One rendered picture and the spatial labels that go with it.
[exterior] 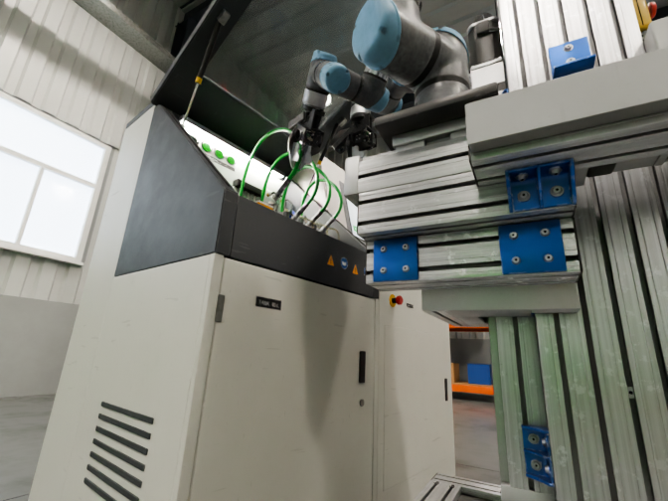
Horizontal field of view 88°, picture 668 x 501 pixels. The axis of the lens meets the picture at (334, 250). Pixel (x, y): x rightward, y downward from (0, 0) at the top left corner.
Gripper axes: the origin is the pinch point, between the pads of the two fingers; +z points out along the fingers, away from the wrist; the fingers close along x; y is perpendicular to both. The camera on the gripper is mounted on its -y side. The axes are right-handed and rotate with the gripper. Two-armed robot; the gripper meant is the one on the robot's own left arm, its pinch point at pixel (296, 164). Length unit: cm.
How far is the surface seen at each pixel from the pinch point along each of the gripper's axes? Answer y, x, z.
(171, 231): 15.4, -40.7, 18.3
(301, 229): 27.2, -8.0, 10.8
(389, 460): 69, 24, 78
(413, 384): 52, 47, 68
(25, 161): -384, -125, 149
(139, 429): 51, -50, 50
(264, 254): 35.7, -21.9, 13.9
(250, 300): 44, -27, 21
